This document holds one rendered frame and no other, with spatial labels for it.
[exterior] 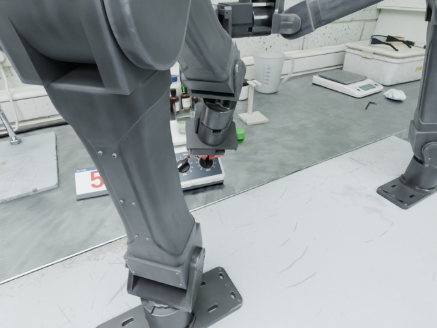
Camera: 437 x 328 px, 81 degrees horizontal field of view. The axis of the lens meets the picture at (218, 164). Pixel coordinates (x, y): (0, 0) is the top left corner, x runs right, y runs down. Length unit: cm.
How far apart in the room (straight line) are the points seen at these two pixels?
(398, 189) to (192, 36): 58
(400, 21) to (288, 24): 134
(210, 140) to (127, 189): 30
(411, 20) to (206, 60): 161
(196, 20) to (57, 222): 48
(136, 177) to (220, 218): 36
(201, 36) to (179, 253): 21
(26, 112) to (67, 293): 71
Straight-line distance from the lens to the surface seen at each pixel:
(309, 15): 58
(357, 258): 53
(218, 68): 32
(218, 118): 43
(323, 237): 54
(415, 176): 71
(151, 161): 19
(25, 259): 57
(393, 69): 145
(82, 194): 65
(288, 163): 70
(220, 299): 42
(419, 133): 65
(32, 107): 106
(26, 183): 74
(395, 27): 188
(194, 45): 27
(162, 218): 23
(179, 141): 61
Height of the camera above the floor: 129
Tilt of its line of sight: 35 degrees down
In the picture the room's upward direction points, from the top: straight up
